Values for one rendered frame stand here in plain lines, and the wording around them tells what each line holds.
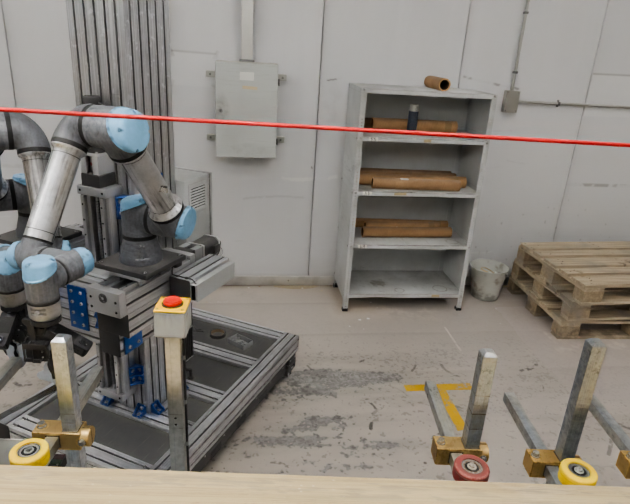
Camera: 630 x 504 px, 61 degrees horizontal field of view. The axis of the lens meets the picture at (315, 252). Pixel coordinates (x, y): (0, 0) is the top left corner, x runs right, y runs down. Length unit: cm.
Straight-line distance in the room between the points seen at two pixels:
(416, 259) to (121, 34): 299
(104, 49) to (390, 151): 245
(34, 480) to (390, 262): 338
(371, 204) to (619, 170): 200
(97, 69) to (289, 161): 208
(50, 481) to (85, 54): 143
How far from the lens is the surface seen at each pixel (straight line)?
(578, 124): 462
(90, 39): 215
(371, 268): 429
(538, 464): 157
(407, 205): 419
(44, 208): 159
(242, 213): 403
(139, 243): 193
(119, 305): 187
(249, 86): 362
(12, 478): 138
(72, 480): 133
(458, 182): 383
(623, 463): 170
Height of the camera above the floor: 179
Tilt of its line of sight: 21 degrees down
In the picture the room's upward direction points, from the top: 4 degrees clockwise
